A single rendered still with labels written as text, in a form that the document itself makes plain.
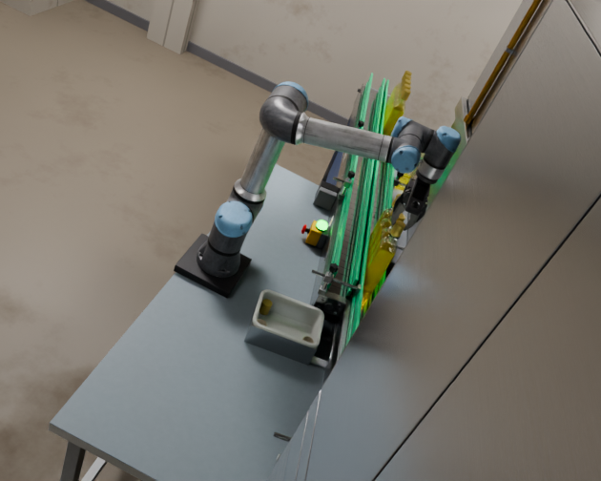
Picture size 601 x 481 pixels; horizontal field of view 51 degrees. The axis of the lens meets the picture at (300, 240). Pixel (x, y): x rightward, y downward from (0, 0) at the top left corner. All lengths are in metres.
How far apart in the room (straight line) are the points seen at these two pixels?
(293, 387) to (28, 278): 1.55
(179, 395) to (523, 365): 1.46
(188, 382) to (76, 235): 1.62
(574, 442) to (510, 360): 0.12
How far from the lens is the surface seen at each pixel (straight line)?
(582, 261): 0.47
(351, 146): 1.81
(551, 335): 0.47
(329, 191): 2.69
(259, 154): 2.05
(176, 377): 1.90
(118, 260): 3.27
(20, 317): 2.97
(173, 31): 5.28
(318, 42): 4.98
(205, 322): 2.06
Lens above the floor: 2.25
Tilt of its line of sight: 37 degrees down
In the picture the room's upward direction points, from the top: 25 degrees clockwise
